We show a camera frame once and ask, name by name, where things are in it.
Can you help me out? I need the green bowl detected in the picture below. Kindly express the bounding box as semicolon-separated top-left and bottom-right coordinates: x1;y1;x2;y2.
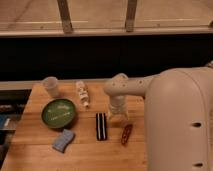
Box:
41;99;76;129

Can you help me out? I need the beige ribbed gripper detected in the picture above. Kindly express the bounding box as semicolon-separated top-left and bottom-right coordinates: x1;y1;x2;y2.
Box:
108;96;128;120

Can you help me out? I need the clear plastic cup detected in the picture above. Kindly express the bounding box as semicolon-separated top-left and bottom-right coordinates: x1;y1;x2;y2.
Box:
42;76;59;98

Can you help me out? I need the blue sponge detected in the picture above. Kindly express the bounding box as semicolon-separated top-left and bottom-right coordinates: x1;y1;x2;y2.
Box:
52;129;75;153

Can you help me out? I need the right metal railing post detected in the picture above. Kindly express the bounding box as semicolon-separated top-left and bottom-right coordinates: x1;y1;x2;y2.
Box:
125;0;137;32

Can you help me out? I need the left metal railing post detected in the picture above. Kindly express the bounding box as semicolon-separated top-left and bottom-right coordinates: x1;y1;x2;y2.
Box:
57;0;73;34

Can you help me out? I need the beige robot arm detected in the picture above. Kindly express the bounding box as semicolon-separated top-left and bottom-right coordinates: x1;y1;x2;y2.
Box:
104;67;213;171

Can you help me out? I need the white tube bottle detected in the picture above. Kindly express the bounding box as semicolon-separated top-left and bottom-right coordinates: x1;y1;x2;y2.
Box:
76;81;89;108

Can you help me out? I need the metal railing post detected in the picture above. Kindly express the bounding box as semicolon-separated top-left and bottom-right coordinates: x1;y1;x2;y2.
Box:
57;0;73;34
125;0;137;32

